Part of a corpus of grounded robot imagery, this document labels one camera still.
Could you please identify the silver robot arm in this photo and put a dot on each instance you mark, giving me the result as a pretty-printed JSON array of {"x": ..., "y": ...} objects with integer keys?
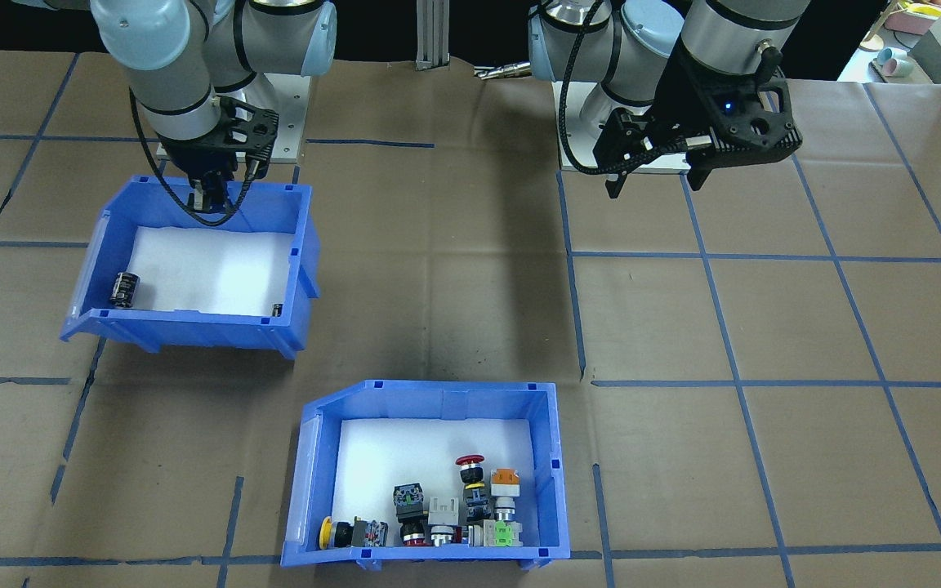
[
  {"x": 732, "y": 24},
  {"x": 160, "y": 82}
]

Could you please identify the green pushbutton switch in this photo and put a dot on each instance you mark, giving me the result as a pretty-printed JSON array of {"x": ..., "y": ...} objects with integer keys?
[{"x": 505, "y": 535}]

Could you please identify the red and black pushbutton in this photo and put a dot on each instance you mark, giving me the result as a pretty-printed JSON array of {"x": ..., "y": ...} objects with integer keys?
[{"x": 414, "y": 535}]

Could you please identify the red mushroom emergency stop button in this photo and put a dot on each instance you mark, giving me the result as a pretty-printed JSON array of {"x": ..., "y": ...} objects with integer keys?
[{"x": 471, "y": 474}]

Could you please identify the white block chrome pushbutton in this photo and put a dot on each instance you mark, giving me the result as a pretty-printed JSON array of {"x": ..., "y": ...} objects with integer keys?
[{"x": 443, "y": 514}]

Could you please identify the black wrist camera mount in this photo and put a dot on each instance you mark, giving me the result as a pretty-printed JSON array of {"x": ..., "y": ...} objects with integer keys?
[
  {"x": 258, "y": 131},
  {"x": 777, "y": 131}
]

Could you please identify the orange block chrome pushbutton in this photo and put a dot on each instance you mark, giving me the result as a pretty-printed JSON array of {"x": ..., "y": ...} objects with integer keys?
[{"x": 505, "y": 490}]

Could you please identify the blue plastic button bin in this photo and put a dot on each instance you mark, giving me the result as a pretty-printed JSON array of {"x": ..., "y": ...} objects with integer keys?
[{"x": 430, "y": 400}]

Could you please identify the blue plastic capacitor bin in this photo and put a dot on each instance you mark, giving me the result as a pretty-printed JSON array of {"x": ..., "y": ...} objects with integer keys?
[{"x": 193, "y": 335}]

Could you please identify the silver metal bar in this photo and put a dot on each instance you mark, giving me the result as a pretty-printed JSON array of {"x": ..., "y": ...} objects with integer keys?
[{"x": 503, "y": 72}]

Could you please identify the white foam bin liner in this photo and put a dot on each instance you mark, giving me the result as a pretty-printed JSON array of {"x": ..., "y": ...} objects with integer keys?
[{"x": 209, "y": 269}]

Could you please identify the wooden utensil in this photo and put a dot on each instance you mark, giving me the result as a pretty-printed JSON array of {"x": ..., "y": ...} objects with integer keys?
[{"x": 874, "y": 39}]

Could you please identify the teal cup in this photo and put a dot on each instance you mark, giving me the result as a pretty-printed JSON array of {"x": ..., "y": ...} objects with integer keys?
[{"x": 894, "y": 61}]

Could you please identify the yellow mushroom pushbutton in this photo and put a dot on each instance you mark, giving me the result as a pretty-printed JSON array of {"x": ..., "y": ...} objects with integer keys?
[{"x": 348, "y": 533}]

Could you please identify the small electrical parts in bin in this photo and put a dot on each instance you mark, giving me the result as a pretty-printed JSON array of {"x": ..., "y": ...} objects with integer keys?
[{"x": 405, "y": 457}]

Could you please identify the aluminium frame post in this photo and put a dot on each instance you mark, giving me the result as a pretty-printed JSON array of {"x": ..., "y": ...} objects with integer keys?
[{"x": 432, "y": 33}]

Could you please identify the large black capacitor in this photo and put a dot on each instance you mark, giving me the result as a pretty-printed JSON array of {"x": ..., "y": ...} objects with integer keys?
[{"x": 124, "y": 290}]

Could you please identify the black square green switch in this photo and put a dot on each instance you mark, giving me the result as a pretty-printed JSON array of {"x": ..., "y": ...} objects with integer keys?
[{"x": 410, "y": 500}]

